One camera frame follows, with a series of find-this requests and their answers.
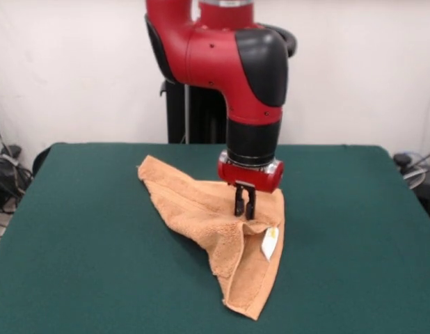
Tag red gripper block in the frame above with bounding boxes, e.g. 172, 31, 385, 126
216, 160, 285, 220

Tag orange terry towel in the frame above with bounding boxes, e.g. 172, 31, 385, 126
136, 155, 287, 320

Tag dark green tablecloth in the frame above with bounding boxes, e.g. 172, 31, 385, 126
0, 141, 430, 334

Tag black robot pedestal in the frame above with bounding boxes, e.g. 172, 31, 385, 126
158, 22, 300, 144

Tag black cable tangle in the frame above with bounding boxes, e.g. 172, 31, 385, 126
392, 148, 430, 223
0, 111, 33, 215

